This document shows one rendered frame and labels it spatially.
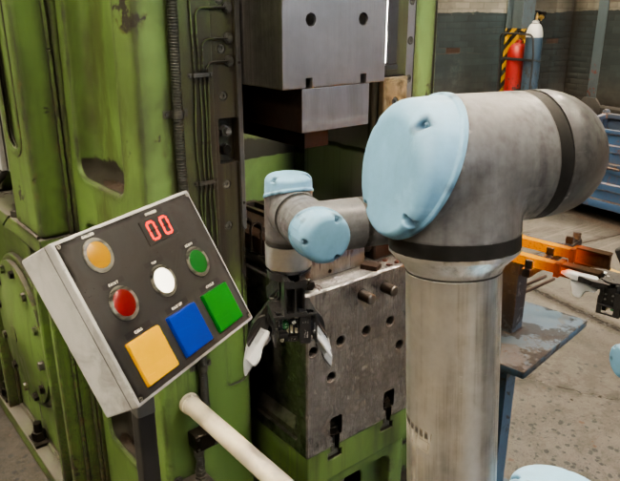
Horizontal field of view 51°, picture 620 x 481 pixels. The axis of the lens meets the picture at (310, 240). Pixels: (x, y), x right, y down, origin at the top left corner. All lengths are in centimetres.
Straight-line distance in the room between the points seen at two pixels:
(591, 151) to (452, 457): 29
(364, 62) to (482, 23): 826
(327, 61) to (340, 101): 10
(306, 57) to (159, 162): 38
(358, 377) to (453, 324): 115
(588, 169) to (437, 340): 19
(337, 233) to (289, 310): 20
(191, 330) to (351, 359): 62
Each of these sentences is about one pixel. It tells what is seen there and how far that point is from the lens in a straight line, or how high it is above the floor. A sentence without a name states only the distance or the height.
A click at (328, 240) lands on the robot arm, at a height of 123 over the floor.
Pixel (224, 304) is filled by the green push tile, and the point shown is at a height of 101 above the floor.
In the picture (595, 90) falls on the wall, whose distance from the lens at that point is 1073.
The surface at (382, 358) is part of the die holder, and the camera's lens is 176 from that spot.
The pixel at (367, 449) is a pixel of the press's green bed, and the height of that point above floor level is 39.
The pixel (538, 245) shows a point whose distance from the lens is 181.
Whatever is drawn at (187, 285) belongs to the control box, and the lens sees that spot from 119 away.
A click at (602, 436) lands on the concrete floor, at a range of 282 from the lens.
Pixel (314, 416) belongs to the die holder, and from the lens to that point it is 167.
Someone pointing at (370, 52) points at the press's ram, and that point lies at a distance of 156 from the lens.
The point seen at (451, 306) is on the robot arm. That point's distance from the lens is 57.
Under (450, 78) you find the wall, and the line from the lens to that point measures 951.
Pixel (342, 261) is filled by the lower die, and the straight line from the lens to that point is 162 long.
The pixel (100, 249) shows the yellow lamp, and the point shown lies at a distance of 109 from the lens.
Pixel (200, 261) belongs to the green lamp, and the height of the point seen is 109.
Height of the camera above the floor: 153
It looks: 20 degrees down
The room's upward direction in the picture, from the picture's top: straight up
